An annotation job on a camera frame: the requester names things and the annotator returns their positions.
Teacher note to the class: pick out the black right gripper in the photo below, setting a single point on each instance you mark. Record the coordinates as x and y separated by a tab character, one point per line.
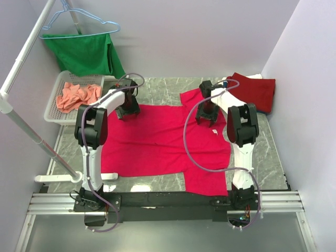
210	117

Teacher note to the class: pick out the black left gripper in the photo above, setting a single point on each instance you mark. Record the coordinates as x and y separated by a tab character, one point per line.
134	109

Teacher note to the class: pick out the pink-red t-shirt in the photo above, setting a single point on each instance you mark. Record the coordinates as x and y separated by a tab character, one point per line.
165	140

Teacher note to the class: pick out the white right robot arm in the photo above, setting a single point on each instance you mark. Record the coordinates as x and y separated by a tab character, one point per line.
242	130

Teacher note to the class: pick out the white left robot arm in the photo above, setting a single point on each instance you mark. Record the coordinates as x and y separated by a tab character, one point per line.
91	132

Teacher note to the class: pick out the blue folded t-shirt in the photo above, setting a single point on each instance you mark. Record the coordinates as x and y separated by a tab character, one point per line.
266	113

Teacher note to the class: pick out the dark red folded t-shirt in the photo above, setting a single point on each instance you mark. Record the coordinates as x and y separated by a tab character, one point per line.
260	92

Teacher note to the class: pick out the salmon orange t-shirt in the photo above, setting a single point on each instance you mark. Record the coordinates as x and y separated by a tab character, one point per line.
73	96

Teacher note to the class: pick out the green hanging t-shirt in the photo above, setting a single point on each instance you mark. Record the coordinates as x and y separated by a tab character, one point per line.
85	55

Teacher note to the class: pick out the white plastic laundry basket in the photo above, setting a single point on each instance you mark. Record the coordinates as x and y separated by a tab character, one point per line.
52	114

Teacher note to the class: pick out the aluminium rail frame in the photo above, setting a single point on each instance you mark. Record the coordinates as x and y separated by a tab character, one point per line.
270	202

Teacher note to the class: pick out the light blue wire hanger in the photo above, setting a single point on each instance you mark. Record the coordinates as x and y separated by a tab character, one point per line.
67	7

